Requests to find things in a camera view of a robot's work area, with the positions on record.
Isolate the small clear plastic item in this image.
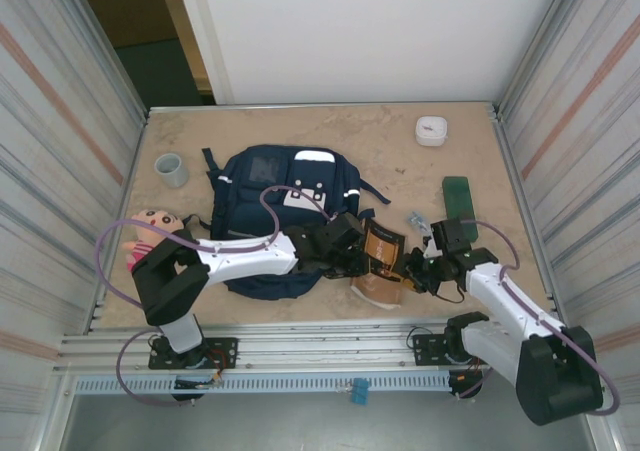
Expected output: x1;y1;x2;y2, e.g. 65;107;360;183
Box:
405;211;432;233

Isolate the green pencil case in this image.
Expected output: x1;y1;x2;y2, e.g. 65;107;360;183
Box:
441;175;479;237

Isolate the navy blue backpack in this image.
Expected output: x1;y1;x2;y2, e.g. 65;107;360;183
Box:
201;144;392;301

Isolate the blue plastic connector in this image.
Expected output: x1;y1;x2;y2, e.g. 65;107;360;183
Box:
349;378;371;406

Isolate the white round container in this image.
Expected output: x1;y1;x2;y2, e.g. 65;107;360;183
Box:
414;115;450;147

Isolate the grey ceramic cup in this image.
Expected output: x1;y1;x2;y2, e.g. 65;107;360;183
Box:
154;152;190;189

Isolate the pink plush doll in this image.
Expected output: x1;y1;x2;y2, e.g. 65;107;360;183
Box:
123;208;189;274

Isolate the brown wooden door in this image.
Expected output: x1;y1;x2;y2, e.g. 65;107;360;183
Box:
73;0;212;95

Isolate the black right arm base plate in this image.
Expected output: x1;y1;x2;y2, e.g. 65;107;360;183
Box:
412;333;496;368

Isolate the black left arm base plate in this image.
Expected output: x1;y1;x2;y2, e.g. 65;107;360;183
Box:
148;337;239;371

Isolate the slotted grey cable duct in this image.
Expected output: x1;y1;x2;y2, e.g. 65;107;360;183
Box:
74;374;451;394

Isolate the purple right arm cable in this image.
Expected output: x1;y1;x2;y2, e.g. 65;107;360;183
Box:
458;218;623;417

